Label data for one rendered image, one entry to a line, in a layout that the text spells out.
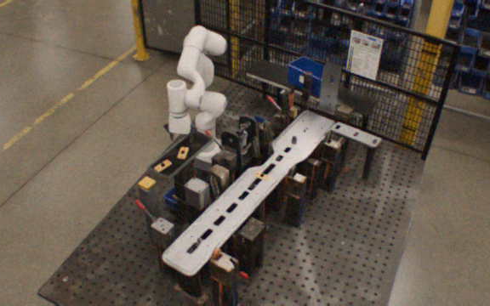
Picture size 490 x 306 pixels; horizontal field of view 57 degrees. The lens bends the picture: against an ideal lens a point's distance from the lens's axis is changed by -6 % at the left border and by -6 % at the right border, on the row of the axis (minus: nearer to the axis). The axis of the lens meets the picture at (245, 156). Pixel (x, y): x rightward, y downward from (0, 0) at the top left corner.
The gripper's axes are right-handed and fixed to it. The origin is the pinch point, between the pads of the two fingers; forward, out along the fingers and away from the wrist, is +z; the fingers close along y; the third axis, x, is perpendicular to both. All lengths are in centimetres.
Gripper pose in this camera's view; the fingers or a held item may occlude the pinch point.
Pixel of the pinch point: (181, 138)
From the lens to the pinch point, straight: 235.1
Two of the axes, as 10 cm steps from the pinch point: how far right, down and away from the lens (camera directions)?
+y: 9.9, 1.1, -1.2
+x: 1.6, -6.4, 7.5
